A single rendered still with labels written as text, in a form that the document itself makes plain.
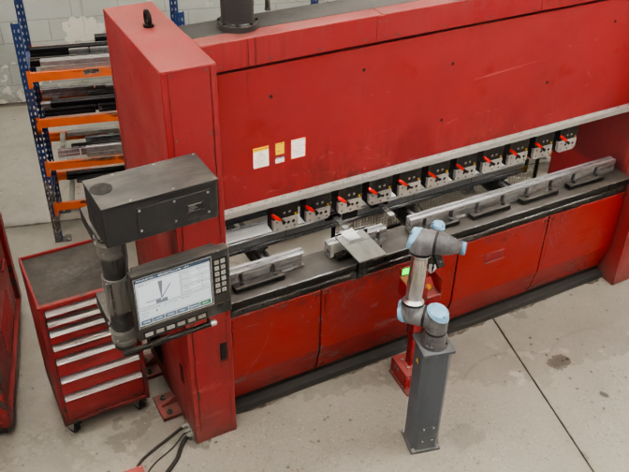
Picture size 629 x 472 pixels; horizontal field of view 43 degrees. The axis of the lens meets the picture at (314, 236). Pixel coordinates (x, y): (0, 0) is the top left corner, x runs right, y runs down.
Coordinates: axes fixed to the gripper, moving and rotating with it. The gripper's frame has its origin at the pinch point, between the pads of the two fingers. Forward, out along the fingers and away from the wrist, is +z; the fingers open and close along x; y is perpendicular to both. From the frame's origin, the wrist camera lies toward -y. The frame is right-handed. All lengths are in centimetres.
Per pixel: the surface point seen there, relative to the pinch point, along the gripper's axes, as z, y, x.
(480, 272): 38, 24, -56
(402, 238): -0.5, 32.1, 2.0
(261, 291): -3, 16, 98
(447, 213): -6, 38, -32
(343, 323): 40, 14, 46
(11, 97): 119, 481, 199
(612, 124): -25, 67, -175
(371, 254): -15.3, 11.0, 35.0
